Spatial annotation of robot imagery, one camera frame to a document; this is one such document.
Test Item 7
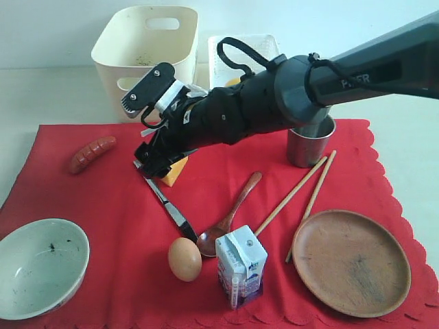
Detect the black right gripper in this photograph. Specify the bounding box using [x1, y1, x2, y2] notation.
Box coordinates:
[134, 88, 247, 178]

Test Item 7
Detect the yellow cheese wedge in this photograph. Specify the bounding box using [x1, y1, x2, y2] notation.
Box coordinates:
[161, 157, 189, 187]

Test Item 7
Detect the red sausage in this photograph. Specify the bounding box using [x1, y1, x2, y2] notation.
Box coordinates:
[69, 136, 117, 174]

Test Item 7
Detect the brown egg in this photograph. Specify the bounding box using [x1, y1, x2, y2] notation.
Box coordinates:
[168, 237, 202, 282]

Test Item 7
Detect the yellow lemon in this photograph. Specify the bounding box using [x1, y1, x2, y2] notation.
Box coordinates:
[225, 77, 241, 87]

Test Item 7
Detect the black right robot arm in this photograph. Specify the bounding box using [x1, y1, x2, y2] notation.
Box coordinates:
[123, 13, 438, 178]

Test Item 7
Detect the silver table knife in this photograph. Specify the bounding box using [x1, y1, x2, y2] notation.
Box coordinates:
[144, 177, 198, 243]

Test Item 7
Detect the brown wooden spoon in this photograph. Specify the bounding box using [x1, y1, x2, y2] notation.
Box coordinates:
[196, 171, 262, 257]

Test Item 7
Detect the red tablecloth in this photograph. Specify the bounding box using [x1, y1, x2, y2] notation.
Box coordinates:
[1, 119, 438, 328]

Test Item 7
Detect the cream plastic bin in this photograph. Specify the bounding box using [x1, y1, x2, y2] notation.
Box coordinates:
[91, 5, 198, 123]

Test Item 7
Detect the small milk carton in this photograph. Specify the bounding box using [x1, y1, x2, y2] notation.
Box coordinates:
[215, 225, 268, 310]

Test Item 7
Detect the white ceramic bowl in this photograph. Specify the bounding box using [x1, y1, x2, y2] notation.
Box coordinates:
[1, 218, 90, 320]

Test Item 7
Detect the stainless steel cup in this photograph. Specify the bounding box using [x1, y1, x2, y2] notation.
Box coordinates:
[286, 115, 336, 168]

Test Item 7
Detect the white perforated basket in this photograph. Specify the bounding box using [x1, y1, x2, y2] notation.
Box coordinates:
[208, 34, 279, 89]

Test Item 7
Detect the brown wooden plate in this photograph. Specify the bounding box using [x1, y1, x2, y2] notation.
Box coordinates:
[291, 210, 412, 318]

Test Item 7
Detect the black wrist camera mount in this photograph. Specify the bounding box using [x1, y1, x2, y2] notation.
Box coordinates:
[121, 62, 189, 119]

